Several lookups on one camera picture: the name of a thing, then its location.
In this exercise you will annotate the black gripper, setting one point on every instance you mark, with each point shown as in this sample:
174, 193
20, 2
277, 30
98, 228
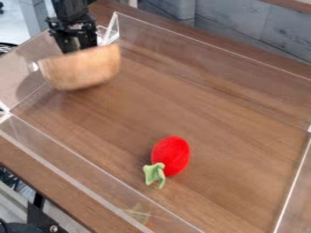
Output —
72, 20

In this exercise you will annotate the brown wooden bowl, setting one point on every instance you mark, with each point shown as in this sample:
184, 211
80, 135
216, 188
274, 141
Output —
81, 69

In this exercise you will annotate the red plush strawberry toy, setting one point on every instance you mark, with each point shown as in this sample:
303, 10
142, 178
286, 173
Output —
169, 159

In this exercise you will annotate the clear acrylic tray enclosure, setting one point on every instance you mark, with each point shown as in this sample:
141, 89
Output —
77, 144

